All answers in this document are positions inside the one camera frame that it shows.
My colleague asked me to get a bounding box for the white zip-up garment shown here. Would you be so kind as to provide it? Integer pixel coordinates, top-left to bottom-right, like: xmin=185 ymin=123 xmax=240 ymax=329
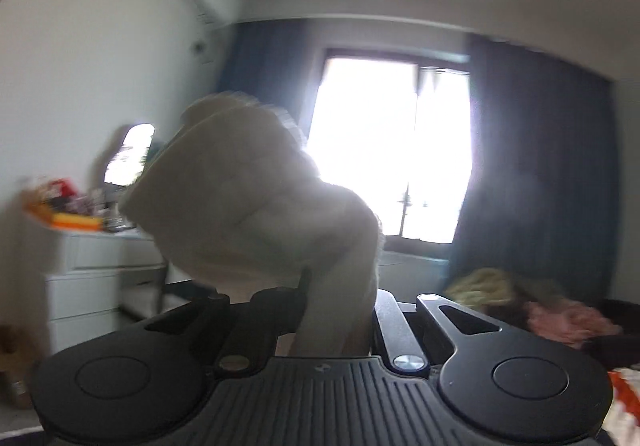
xmin=119 ymin=91 xmax=383 ymax=357

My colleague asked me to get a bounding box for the pink garment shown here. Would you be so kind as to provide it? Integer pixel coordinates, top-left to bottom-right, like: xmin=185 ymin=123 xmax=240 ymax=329
xmin=526 ymin=299 xmax=622 ymax=350

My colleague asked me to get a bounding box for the light green knit garment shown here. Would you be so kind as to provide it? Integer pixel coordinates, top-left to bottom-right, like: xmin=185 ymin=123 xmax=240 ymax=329
xmin=445 ymin=267 xmax=516 ymax=313

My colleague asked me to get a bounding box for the white dresser desk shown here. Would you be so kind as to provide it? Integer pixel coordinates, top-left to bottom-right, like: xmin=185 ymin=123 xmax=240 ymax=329
xmin=21 ymin=214 xmax=164 ymax=356

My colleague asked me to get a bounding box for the striped bed blanket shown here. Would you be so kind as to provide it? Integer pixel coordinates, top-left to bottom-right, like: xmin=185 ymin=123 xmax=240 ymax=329
xmin=603 ymin=368 xmax=640 ymax=446

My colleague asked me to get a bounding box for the teal right curtain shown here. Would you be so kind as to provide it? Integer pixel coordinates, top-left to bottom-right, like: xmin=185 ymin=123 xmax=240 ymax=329
xmin=448 ymin=35 xmax=620 ymax=302

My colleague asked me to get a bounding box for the teal curtain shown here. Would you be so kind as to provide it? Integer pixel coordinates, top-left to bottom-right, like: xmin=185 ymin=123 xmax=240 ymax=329
xmin=217 ymin=19 xmax=324 ymax=133
xmin=448 ymin=35 xmax=620 ymax=302

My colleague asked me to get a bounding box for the orange tray with items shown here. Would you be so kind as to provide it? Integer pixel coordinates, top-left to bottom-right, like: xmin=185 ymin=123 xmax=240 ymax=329
xmin=22 ymin=177 xmax=105 ymax=232

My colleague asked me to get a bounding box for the oval vanity mirror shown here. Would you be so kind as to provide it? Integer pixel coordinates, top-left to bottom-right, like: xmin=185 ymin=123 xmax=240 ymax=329
xmin=103 ymin=123 xmax=155 ymax=188

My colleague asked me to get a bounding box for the teal left curtain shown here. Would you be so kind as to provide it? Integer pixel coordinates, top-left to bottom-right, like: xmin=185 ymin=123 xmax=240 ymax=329
xmin=217 ymin=19 xmax=324 ymax=133

